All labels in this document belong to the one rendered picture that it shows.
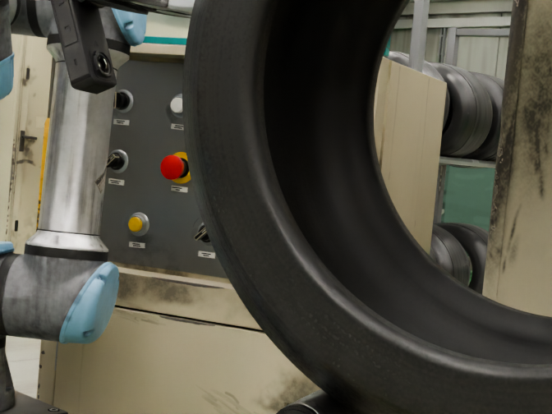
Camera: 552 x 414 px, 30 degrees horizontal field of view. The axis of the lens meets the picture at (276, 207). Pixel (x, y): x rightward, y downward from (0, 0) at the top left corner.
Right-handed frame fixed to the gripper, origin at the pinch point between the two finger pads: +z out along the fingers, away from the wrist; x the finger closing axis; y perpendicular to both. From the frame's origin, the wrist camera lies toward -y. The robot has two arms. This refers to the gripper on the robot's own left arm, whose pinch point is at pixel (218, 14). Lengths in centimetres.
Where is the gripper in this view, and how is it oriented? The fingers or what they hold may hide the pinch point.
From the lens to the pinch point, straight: 95.0
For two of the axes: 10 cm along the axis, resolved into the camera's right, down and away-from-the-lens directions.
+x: 4.0, 0.0, 9.2
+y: 2.0, -9.8, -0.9
